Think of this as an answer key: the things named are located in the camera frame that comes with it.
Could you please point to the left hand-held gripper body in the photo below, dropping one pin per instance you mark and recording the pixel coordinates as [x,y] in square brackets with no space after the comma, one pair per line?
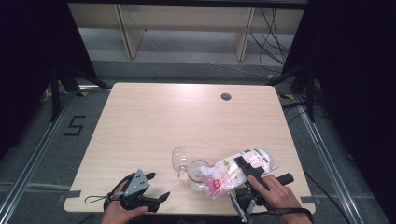
[137,185]

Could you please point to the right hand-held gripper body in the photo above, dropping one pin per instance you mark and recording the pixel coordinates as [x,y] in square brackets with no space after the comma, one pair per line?
[247,199]

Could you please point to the white powder bag red label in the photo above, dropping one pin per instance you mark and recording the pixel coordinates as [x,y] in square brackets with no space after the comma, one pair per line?
[224,178]

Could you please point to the clear glass jar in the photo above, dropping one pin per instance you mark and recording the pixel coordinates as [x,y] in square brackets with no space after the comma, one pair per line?
[194,170]

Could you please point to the person's right hand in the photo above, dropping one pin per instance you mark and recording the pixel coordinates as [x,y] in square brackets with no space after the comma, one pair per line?
[278,197]

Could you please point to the person's left hand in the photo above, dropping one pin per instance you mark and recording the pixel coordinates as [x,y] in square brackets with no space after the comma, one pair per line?
[116,213]

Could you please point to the clear hinged jar lid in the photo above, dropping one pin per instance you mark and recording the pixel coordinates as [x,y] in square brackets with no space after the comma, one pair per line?
[179,158]

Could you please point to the grey tape tab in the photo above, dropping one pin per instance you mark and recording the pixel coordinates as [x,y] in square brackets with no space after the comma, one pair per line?
[70,195]
[308,199]

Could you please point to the yellow black floor tape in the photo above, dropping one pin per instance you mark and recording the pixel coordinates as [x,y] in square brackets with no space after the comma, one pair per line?
[287,96]
[83,94]

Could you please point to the black metal stand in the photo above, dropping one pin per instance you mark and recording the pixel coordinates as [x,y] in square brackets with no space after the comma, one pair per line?
[309,93]
[56,93]

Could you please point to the black curtain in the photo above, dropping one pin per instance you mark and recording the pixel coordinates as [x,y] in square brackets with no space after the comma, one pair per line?
[31,62]
[358,93]

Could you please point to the light wooden shelf unit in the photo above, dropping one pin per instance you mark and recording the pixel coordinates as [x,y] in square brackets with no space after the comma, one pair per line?
[186,17]

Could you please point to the metal floor rail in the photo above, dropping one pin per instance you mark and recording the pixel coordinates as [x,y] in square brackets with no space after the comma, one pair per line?
[34,155]
[327,161]

